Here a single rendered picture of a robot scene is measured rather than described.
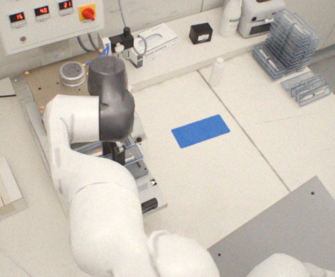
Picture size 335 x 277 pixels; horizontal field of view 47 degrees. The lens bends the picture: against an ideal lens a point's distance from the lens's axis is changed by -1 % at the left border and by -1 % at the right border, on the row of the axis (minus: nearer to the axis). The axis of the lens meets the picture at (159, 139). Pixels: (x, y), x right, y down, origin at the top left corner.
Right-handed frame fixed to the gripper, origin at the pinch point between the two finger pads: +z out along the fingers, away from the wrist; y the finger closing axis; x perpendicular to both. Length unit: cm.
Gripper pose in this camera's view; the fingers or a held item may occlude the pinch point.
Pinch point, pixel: (111, 157)
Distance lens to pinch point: 113.3
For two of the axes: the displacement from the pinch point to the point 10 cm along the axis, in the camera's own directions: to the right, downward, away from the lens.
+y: 4.7, 7.6, -4.5
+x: 8.8, -3.5, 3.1
